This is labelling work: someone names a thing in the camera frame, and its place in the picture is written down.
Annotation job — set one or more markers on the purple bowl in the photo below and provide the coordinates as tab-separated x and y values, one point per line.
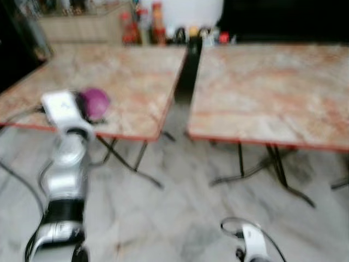
95	102

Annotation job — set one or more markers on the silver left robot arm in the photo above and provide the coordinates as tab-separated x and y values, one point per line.
65	169

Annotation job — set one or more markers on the marble folding table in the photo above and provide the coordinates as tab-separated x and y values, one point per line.
272	87
125	82

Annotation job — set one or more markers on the wooden box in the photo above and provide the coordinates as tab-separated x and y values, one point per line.
82	30

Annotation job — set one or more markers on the orange capped sauce bottle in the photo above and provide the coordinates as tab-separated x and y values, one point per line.
158	27

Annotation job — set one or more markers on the small yellow capped jar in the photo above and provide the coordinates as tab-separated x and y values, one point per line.
193	33

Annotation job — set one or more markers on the large white container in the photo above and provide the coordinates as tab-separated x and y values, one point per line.
191	11

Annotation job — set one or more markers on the small red capped jar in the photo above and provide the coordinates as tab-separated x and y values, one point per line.
223	37

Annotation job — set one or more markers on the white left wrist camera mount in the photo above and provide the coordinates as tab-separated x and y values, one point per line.
61	106

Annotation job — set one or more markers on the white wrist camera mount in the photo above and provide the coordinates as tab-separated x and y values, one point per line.
252	240
61	106

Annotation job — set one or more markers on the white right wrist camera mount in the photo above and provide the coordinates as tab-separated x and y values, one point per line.
252	240

